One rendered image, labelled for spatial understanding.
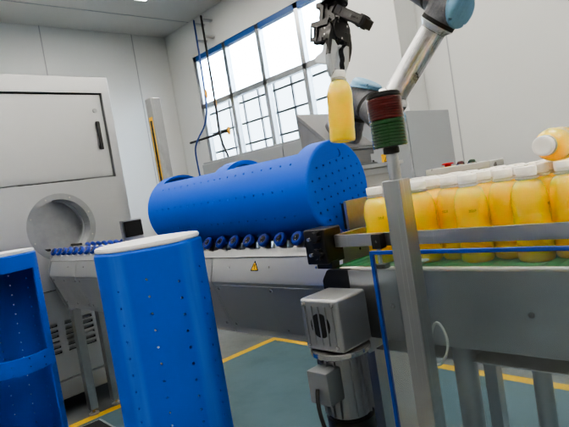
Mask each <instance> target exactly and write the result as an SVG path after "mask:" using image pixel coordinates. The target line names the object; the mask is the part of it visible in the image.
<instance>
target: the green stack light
mask: <svg viewBox="0 0 569 427"><path fill-rule="evenodd" d="M405 123H406V122H405V118H404V117H396V118H390V119H381V120H378V121H374V122H372V123H370V127H371V128H370V131H371V137H372V143H373V150H379V149H384V148H386V147H395V146H403V145H406V144H408V139H407V133H406V125H405Z"/></svg>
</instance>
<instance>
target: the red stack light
mask: <svg viewBox="0 0 569 427"><path fill-rule="evenodd" d="M402 106H403V104H402V99H401V95H389V96H384V97H377V98H374V99H371V100H369V101H367V114H368V117H369V118H368V119H369V123H372V122H374V121H378V120H381V119H390V118H396V117H404V111H403V107H402Z"/></svg>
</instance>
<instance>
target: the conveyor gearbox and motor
mask: <svg viewBox="0 0 569 427"><path fill-rule="evenodd" d="M301 310H302V315H303V320H304V325H305V331H306V336H307V345H308V347H309V348H311V349H310V351H311V355H312V356H313V357H314V358H316V359H317V361H318V365H316V366H314V367H313V368H311V369H309V370H308V371H307V378H308V384H309V389H310V394H311V399H312V402H314V403H316V404H317V410H318V416H319V419H320V422H321V425H322V427H327V426H326V424H325V422H324V419H323V414H322V410H321V405H324V407H325V413H328V414H327V418H328V423H329V427H377V420H376V415H375V410H374V408H373V407H375V406H374V400H373V389H372V384H371V379H370V373H369V367H368V361H367V351H368V350H369V349H370V347H371V343H370V338H371V331H370V325H369V320H368V314H367V304H366V298H365V293H364V290H363V289H351V288H327V289H324V290H321V291H318V292H316V293H313V294H311V295H309V296H307V297H303V298H302V299H301ZM320 404H321V405H320Z"/></svg>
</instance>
